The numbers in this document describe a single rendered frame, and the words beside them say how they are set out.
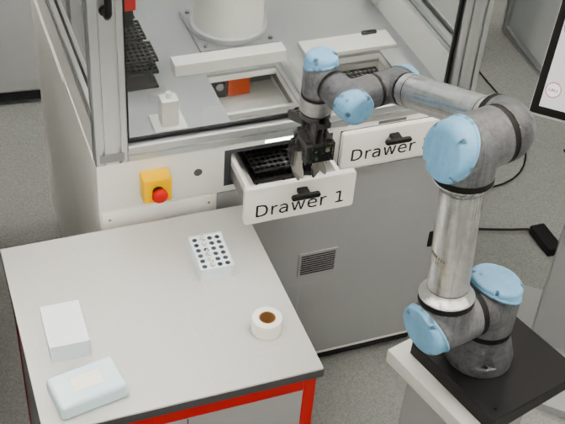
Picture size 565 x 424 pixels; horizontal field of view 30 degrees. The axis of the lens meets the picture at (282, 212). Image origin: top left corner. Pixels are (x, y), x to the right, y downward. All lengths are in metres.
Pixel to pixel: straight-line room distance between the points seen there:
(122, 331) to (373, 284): 1.02
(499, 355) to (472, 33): 0.86
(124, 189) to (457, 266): 0.93
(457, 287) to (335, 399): 1.25
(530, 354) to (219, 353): 0.70
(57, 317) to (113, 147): 0.43
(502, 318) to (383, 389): 1.15
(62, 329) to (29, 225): 1.52
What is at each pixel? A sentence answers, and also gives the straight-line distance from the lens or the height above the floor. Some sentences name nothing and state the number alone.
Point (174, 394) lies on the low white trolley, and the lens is 2.30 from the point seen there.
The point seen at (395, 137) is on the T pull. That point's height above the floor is 0.91.
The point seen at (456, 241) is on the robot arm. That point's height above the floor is 1.20.
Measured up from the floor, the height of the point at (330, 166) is 0.88.
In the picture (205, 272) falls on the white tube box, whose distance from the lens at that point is 2.51.
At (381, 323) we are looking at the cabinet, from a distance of 3.34.
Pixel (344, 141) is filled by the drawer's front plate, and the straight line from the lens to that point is 2.74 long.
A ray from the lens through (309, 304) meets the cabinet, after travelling 3.14.
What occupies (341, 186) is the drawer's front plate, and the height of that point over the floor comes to 0.89.
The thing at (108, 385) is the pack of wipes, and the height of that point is 0.80.
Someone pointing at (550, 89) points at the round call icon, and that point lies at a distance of 2.89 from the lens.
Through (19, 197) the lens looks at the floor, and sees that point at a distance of 3.98.
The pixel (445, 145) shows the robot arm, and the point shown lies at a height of 1.41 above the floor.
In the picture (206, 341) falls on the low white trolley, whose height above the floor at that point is 0.76.
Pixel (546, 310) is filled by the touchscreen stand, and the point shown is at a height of 0.19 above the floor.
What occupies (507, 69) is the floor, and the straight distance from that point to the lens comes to 4.89.
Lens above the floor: 2.54
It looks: 41 degrees down
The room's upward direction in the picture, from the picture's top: 5 degrees clockwise
